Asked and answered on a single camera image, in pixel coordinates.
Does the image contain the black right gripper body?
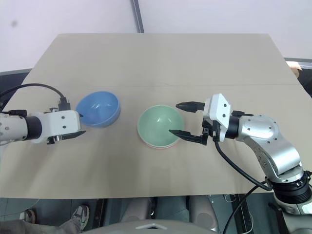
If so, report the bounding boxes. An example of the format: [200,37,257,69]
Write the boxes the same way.
[201,117,221,146]

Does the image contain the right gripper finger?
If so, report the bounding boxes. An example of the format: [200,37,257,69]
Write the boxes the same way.
[168,129,203,145]
[175,100,206,114]

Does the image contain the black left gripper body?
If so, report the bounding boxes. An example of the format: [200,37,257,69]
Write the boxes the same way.
[46,134,66,145]

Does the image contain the blue bowl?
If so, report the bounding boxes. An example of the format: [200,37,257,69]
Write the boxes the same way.
[75,91,121,128]

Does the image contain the pink bowl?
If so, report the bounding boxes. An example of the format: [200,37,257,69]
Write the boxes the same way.
[138,133,181,150]

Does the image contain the green bowl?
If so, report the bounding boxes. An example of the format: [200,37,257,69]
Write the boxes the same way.
[137,104,185,148]

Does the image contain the grey rounded shape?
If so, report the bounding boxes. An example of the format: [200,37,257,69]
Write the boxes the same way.
[121,196,157,222]
[189,194,221,232]

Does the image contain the grey sneaker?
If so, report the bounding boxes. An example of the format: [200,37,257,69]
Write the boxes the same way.
[19,209,38,223]
[71,204,90,232]

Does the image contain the brown trouser leg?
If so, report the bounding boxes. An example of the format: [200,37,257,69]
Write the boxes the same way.
[0,217,83,234]

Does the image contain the grey robot torso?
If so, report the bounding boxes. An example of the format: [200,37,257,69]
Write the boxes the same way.
[83,218,215,234]

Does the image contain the cardboard box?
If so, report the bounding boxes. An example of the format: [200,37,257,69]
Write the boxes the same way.
[287,61,303,78]

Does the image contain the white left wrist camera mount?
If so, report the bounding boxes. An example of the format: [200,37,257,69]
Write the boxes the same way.
[36,110,82,144]

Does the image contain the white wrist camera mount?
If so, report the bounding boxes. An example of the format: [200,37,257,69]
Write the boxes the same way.
[36,110,82,144]
[203,93,234,142]

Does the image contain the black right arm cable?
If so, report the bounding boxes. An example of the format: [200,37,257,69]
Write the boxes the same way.
[213,137,273,234]

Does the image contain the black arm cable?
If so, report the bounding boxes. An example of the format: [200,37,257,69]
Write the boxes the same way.
[0,83,72,115]
[213,137,273,234]

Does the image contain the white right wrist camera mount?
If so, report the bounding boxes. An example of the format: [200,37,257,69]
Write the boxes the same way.
[203,93,234,142]

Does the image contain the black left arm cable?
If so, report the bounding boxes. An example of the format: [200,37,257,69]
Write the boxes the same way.
[0,83,72,115]

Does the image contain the grey vertical post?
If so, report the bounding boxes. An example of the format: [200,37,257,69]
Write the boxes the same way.
[131,0,146,34]

